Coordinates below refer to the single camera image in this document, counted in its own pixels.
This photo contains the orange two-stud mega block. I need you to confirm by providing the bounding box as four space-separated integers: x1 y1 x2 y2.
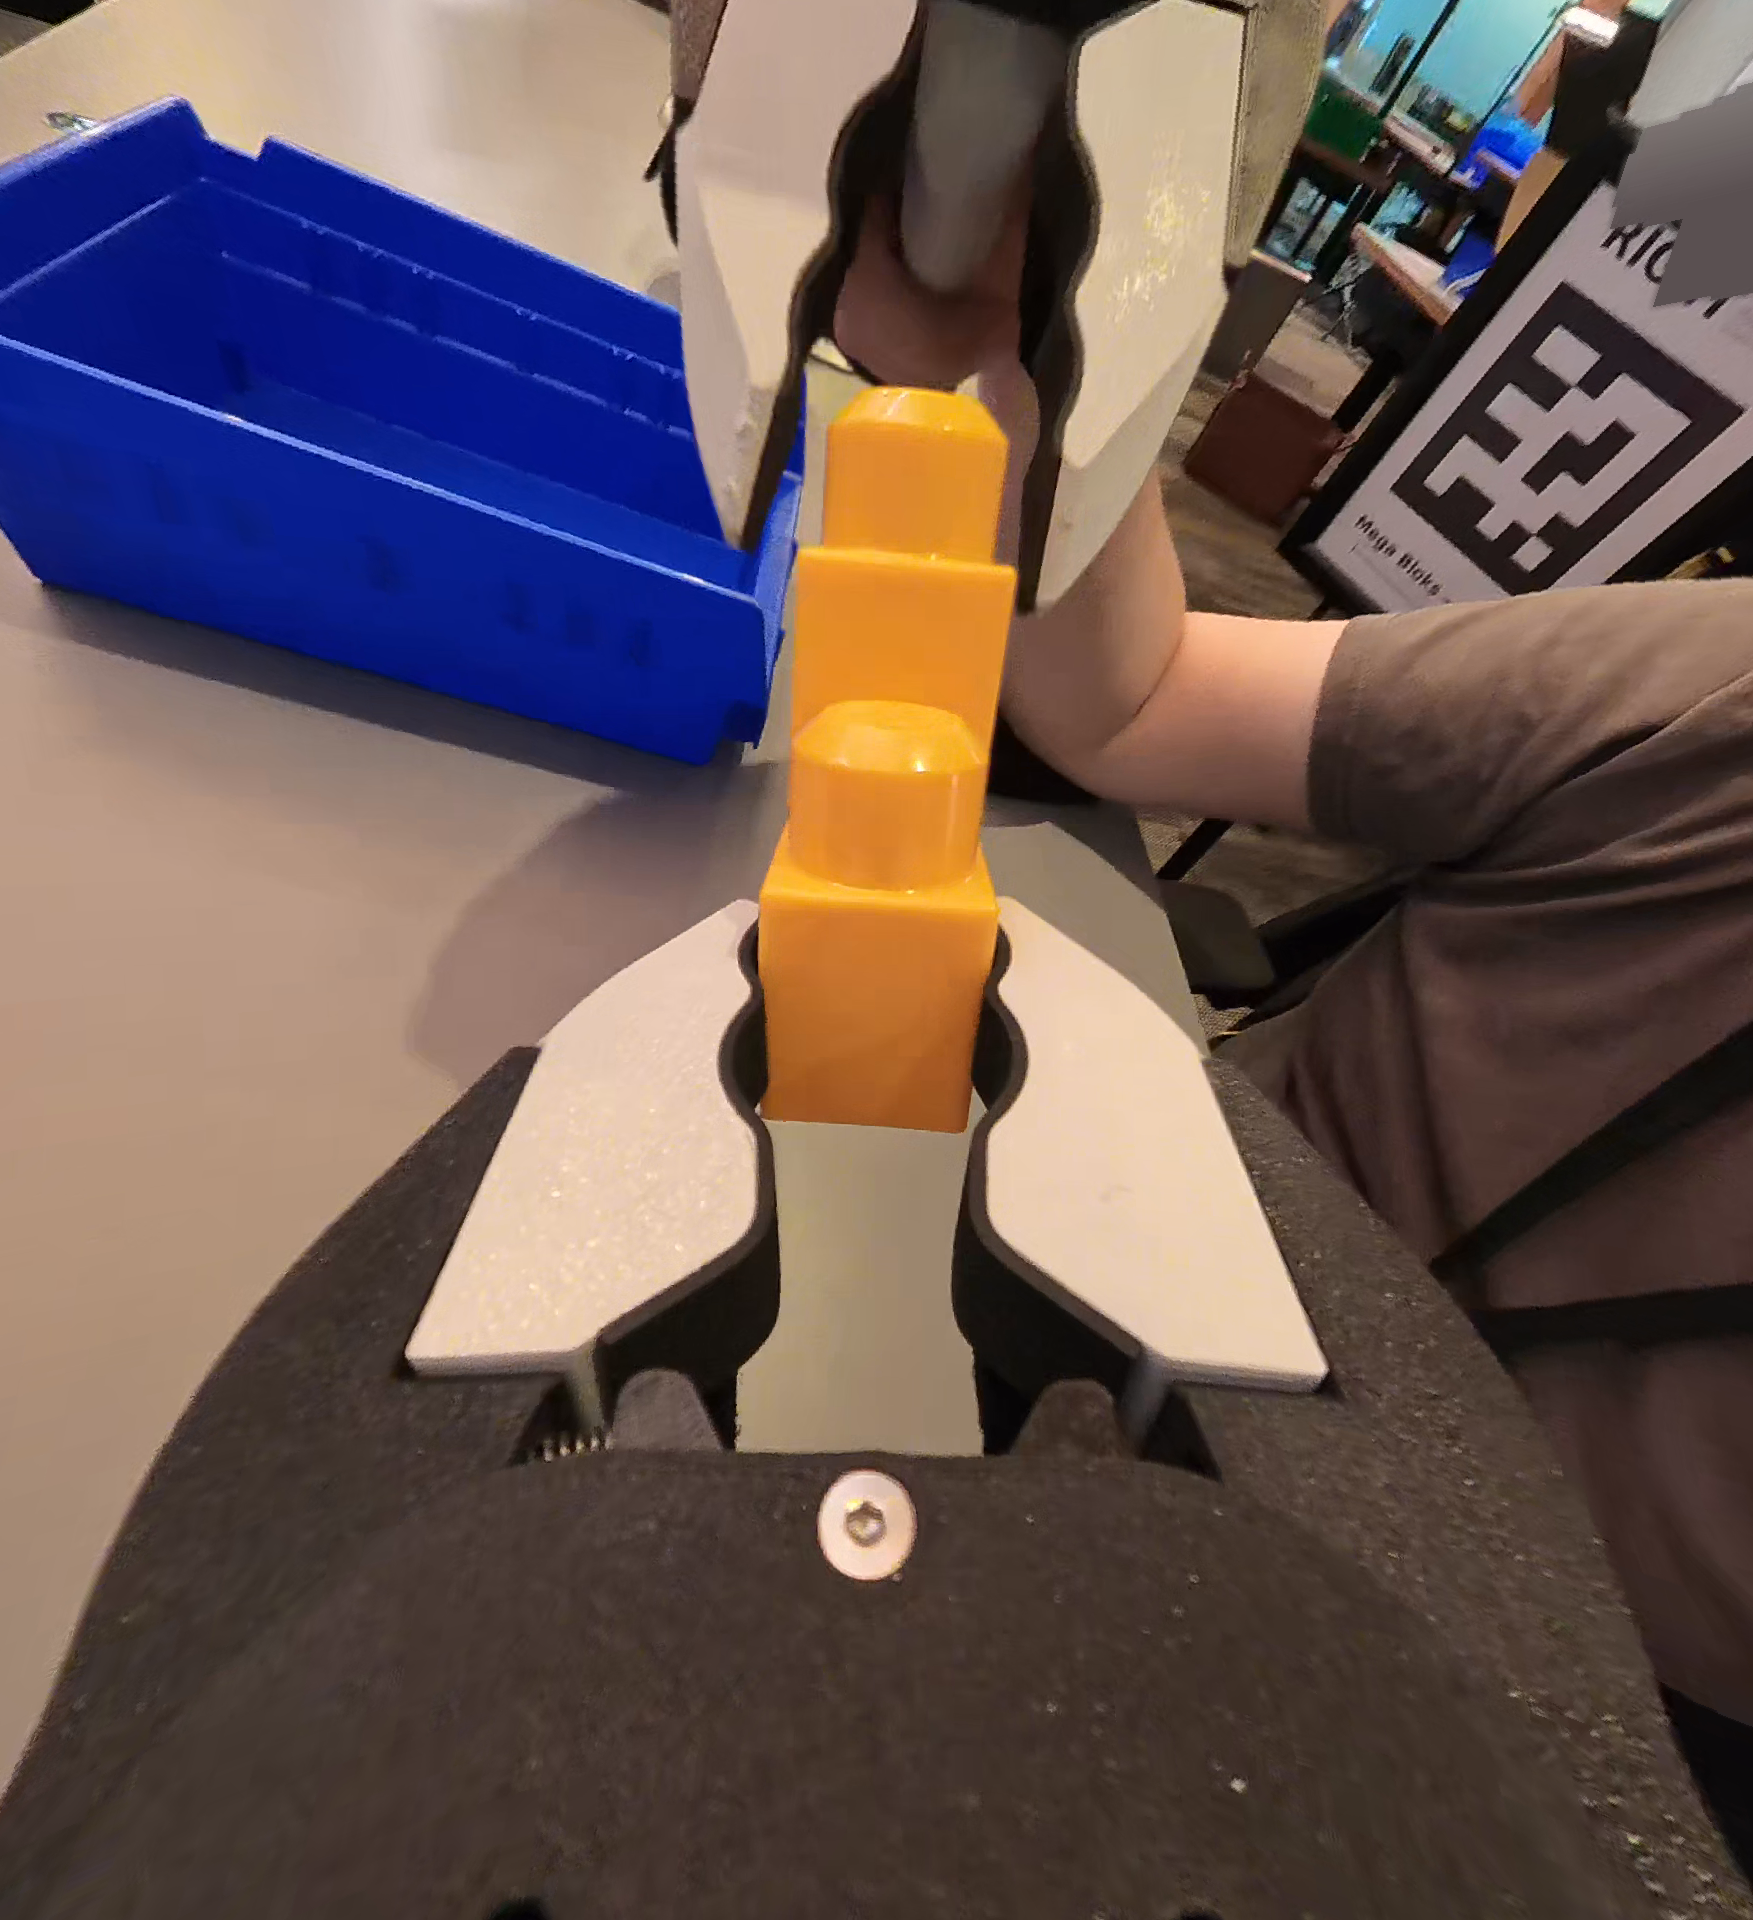
756 701 1003 1129

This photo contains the framed tag sign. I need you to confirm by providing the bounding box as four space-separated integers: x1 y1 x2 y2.
1281 141 1753 618

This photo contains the black office chair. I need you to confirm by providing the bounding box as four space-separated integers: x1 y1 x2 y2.
1162 870 1402 1037

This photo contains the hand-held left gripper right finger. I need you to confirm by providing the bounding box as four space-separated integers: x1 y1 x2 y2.
954 898 1331 1441

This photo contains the black chest strap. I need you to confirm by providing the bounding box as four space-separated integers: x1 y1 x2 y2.
1430 974 1753 1351

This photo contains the brown box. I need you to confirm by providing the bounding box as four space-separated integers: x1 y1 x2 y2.
1183 367 1350 527

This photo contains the background desk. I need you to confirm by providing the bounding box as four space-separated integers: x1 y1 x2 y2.
1296 61 1546 333

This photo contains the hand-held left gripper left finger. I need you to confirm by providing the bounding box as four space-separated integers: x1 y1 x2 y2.
406 898 783 1431

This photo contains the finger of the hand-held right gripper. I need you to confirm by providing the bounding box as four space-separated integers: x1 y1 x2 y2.
1019 4 1250 609
675 0 920 549

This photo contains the person's right hand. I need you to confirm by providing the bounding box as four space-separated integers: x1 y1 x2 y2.
828 180 1041 403

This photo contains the blue plastic bin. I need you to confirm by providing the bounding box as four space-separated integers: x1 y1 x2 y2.
0 97 807 767

